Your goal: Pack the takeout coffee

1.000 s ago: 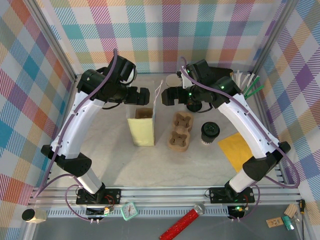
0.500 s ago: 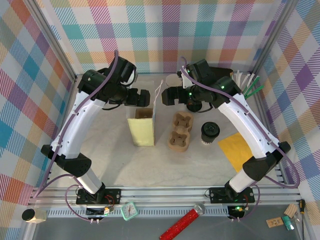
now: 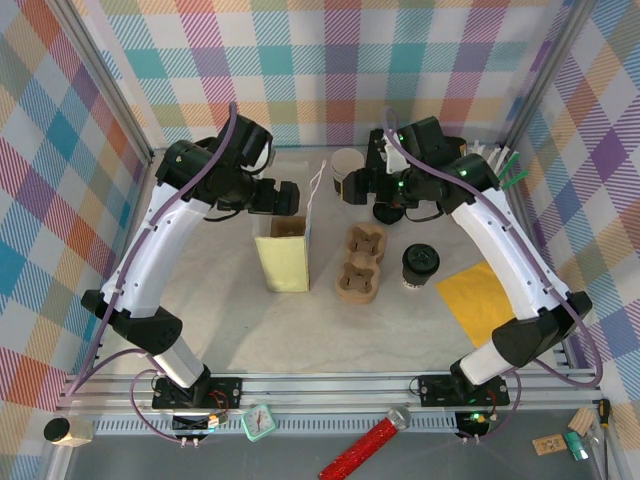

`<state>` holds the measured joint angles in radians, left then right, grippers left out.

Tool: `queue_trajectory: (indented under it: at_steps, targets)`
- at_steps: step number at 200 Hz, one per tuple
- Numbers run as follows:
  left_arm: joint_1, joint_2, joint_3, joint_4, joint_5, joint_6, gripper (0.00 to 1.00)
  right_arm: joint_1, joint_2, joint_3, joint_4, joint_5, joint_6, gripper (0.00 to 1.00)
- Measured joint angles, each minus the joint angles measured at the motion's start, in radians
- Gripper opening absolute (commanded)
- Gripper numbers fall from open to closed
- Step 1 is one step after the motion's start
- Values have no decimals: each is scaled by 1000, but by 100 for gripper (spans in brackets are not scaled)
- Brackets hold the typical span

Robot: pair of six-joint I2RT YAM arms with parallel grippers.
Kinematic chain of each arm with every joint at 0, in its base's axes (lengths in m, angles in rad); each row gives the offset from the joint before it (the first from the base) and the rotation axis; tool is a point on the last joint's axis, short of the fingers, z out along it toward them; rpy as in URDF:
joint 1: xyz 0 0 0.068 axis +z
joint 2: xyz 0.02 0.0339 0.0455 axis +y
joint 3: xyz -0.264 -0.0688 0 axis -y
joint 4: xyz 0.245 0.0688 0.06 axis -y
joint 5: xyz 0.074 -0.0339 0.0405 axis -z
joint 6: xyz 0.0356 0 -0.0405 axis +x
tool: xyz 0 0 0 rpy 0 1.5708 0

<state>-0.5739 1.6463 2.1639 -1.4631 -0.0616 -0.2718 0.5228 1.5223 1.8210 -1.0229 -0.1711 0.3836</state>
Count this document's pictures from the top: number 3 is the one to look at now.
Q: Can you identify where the white paper bag yellow front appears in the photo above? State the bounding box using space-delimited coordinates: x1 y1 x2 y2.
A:
253 158 330 295

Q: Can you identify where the black takeout coffee cup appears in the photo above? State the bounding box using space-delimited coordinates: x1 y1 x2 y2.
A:
401 259 440 291

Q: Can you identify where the nested paper cup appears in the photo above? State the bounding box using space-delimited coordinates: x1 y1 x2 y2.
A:
331 148 366 176

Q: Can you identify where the black hard case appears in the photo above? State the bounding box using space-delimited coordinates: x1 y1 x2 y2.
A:
367 128 469 171

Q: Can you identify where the yellow paper napkin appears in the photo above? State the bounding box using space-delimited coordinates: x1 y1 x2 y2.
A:
434 260 516 350

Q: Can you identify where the teal alarm clock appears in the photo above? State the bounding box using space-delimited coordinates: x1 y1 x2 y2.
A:
241 403 277 443

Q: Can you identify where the left electronics module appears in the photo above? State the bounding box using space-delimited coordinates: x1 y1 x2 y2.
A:
172 412 221 434

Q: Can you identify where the electronics module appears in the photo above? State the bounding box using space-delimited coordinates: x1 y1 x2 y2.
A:
172 412 221 434
457 410 491 436

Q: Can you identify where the right electronics module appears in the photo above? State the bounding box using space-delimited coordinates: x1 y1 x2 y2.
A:
457 410 491 436

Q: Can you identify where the red glitter microphone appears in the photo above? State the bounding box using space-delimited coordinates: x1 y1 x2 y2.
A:
318 407 412 480

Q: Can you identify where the small wooden block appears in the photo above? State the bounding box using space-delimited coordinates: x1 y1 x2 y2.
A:
567 406 596 435

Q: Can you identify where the black yellow screwdriver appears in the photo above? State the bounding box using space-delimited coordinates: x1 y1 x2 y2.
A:
598 398 614 480

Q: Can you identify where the gold block black disc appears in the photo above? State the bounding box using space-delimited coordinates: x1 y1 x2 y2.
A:
43 416 95 448

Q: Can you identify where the teal clip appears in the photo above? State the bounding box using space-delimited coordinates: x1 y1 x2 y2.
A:
563 430 591 460

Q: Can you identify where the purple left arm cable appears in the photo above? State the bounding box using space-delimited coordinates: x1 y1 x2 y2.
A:
62 102 239 444

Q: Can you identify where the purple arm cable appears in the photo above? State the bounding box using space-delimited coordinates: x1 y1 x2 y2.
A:
382 107 604 444
62 102 239 444

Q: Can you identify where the aluminium frame post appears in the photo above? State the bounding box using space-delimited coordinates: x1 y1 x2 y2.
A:
502 0 599 151
47 0 156 164

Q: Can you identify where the aluminium cross rail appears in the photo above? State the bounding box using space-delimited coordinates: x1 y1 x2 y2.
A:
59 370 604 416

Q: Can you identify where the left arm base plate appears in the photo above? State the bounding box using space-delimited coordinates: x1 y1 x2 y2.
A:
151 375 245 412

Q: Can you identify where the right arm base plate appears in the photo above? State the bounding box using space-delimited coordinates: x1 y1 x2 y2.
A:
417 372 511 407

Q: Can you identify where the white slotted cable duct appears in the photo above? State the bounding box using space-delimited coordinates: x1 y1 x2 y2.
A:
92 417 461 436

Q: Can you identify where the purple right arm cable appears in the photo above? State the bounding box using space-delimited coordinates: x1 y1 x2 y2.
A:
382 107 604 444

